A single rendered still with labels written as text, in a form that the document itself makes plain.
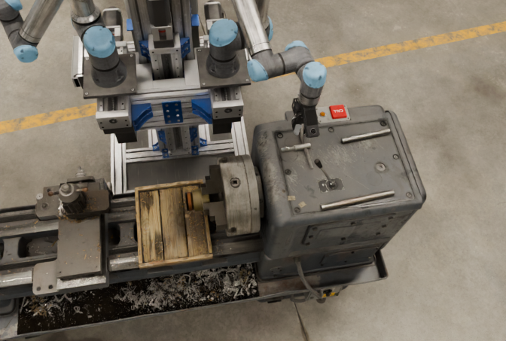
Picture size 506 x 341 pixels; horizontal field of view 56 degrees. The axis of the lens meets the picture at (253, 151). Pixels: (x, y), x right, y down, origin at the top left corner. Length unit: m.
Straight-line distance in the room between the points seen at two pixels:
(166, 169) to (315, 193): 1.41
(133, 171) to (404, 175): 1.71
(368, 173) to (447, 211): 1.60
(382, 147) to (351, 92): 1.78
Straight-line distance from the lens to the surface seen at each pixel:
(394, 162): 1.92
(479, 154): 3.73
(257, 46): 1.60
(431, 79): 3.98
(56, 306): 2.46
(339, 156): 1.87
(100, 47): 2.01
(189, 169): 2.97
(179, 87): 2.23
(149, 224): 2.11
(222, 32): 2.00
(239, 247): 2.08
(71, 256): 2.04
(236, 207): 1.78
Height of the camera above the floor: 2.83
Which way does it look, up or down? 60 degrees down
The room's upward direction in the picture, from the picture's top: 7 degrees clockwise
